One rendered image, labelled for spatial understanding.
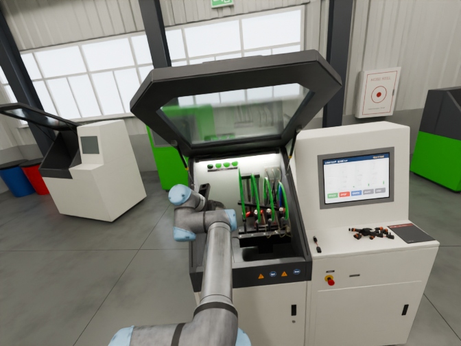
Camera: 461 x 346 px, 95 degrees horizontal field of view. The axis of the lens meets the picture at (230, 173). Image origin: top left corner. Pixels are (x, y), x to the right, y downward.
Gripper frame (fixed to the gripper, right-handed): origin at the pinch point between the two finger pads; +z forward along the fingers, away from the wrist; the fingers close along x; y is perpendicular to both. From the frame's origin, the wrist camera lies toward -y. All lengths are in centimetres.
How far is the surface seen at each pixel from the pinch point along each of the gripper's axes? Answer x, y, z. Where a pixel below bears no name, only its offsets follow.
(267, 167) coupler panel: 22, -37, 46
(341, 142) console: 70, -36, 33
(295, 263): 28, 28, 39
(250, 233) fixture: 2.8, 7.0, 45.2
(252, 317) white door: -7, 56, 61
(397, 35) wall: 279, -347, 267
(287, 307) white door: 16, 52, 63
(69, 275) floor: -242, 15, 100
